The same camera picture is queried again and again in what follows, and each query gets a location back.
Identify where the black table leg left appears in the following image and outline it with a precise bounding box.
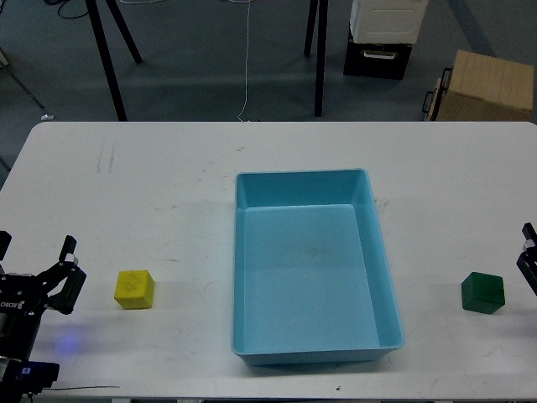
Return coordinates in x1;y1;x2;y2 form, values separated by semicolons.
85;0;143;122

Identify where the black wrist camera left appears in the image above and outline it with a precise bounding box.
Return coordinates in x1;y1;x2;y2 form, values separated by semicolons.
1;359;60;402

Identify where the yellow cube block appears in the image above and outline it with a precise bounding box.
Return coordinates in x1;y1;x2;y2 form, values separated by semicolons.
113;270;155;310

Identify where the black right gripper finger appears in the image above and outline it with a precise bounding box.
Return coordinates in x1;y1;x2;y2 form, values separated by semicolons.
517;222;537;294

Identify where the white hanging cord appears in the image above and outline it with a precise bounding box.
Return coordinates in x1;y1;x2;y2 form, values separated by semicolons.
237;0;253;123

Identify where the light blue plastic bin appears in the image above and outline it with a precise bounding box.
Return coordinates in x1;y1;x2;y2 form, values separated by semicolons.
232;169;404;366

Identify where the black drawer box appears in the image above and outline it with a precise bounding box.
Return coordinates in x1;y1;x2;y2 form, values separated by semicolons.
343;32;413;80

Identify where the green cube block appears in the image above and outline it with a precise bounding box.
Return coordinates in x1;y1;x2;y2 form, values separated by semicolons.
461;272;505;314

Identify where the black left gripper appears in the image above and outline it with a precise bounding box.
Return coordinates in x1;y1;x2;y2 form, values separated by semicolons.
0;230;86;357

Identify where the black table leg right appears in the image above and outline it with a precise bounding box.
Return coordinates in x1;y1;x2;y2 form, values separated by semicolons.
303;0;329;118

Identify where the black table leg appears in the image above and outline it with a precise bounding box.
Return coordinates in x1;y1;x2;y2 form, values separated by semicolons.
303;0;329;118
85;0;143;122

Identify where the black floor cable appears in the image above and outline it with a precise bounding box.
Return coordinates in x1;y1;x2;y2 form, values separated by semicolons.
45;0;89;19

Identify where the white storage box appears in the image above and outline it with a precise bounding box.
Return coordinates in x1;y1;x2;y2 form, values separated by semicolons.
349;0;429;44

